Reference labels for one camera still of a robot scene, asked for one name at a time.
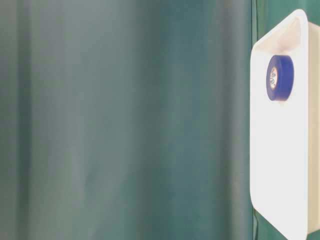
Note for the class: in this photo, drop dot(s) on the white plastic tray case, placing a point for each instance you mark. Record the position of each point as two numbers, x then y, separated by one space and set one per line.
285 135

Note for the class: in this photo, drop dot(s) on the green table cloth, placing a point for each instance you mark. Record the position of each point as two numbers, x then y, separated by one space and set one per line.
129 119

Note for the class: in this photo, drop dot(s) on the blue tape roll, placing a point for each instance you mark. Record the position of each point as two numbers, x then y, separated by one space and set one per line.
279 77

